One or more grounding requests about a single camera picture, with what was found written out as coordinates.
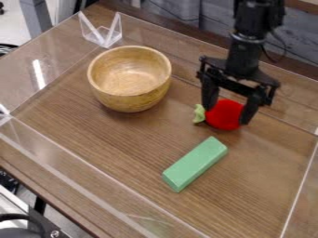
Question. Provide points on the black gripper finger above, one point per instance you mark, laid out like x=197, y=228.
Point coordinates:
x=254, y=102
x=210, y=93

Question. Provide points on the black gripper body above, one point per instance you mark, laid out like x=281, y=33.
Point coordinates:
x=235, y=80

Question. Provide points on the red plush fruit green leaf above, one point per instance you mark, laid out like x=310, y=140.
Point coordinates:
x=222, y=116

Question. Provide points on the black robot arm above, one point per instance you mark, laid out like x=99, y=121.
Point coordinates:
x=257, y=18

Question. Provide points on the wooden bowl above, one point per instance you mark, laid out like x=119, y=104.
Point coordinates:
x=130, y=78

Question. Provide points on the green rectangular block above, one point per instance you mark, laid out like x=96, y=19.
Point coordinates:
x=194, y=163

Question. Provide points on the clear acrylic tray enclosure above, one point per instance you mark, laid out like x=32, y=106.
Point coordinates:
x=94, y=161

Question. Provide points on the clear acrylic corner bracket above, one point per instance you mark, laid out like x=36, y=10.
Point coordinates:
x=100, y=35

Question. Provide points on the black metal base bracket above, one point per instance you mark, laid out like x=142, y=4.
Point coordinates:
x=44, y=226

